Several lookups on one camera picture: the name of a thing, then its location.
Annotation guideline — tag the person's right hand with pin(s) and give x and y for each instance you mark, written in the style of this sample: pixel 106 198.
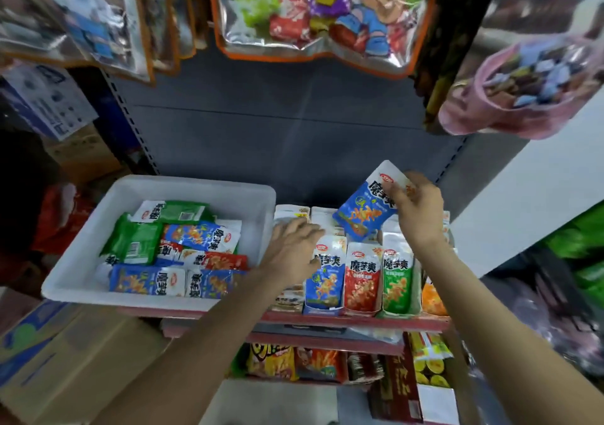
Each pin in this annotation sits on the person's right hand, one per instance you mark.
pixel 420 214

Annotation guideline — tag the person's left hand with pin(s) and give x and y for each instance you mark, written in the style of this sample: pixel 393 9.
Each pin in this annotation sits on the person's left hand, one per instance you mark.
pixel 291 250

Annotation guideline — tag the gold display box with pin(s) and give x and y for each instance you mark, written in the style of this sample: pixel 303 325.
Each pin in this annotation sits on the gold display box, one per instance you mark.
pixel 288 212

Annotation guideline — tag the blue display box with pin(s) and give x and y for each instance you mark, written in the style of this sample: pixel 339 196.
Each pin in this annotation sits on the blue display box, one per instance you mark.
pixel 326 313

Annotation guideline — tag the orange snack packet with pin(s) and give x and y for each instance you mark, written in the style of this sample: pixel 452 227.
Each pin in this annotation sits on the orange snack packet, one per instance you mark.
pixel 432 299

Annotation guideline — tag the orange display box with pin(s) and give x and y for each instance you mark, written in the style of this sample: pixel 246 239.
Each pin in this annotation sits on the orange display box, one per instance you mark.
pixel 434 308

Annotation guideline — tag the red display box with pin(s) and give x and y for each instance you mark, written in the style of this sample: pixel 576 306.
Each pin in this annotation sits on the red display box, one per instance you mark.
pixel 363 315

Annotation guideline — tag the green display box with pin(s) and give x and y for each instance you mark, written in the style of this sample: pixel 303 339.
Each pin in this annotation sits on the green display box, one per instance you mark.
pixel 398 315

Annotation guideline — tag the pile of snack packets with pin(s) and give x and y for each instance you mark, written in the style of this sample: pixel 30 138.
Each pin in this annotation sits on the pile of snack packets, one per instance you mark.
pixel 170 245

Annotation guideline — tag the white plastic bin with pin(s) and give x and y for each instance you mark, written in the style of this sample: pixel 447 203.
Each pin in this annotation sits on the white plastic bin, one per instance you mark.
pixel 71 269

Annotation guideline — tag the person's left forearm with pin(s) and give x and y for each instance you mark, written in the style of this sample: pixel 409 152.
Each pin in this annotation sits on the person's left forearm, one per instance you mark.
pixel 189 354

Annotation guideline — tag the person's right forearm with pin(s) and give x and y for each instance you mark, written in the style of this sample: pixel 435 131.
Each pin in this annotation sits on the person's right forearm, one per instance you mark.
pixel 510 344

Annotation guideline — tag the yellow snack packets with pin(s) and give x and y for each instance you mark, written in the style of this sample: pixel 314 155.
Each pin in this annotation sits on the yellow snack packets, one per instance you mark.
pixel 429 354

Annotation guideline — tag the hanging yellow green snack bags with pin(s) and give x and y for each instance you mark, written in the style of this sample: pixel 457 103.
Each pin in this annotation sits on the hanging yellow green snack bags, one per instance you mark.
pixel 448 33

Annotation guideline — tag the plain brown cardboard carton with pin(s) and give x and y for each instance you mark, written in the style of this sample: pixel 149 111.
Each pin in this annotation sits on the plain brown cardboard carton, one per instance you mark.
pixel 85 154

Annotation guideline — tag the blue print cardboard carton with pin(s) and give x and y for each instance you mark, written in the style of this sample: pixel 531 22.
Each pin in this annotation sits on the blue print cardboard carton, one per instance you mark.
pixel 66 359

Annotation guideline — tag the white blue carton box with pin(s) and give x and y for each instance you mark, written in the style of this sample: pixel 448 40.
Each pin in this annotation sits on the white blue carton box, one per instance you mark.
pixel 47 99

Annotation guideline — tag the orange trimmed toy snack bag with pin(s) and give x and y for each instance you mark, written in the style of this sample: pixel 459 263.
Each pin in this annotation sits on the orange trimmed toy snack bag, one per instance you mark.
pixel 75 14

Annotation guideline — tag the row of orange chip bags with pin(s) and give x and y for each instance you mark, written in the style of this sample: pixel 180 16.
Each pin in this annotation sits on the row of orange chip bags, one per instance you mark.
pixel 302 363

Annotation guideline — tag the black plastic wrapped bundle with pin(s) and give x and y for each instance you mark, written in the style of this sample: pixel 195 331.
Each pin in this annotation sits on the black plastic wrapped bundle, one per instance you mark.
pixel 528 316

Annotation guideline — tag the hanging pink candy bag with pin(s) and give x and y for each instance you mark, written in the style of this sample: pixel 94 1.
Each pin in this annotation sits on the hanging pink candy bag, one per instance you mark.
pixel 524 99

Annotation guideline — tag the stack of green packs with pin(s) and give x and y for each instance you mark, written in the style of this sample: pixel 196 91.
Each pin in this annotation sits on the stack of green packs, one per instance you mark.
pixel 580 250

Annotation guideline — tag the dark red white-label carton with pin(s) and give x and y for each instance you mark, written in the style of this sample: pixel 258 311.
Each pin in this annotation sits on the dark red white-label carton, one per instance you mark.
pixel 396 392

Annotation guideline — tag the orange trimmed colourful candy bag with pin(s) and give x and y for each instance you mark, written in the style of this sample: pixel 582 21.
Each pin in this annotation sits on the orange trimmed colourful candy bag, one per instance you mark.
pixel 321 9

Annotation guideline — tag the red plastic bag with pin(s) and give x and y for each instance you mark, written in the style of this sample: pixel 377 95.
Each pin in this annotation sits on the red plastic bag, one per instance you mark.
pixel 61 217

